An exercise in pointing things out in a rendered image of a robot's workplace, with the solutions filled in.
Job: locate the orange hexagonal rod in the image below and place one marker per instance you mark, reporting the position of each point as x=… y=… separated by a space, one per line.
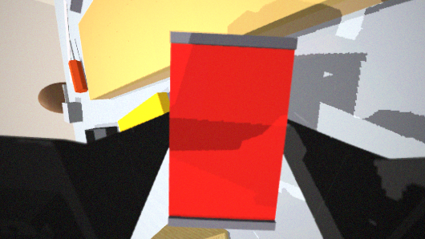
x=77 y=73

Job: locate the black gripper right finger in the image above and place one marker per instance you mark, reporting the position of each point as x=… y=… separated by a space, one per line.
x=353 y=193

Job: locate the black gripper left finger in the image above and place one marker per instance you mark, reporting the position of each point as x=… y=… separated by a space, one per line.
x=105 y=182

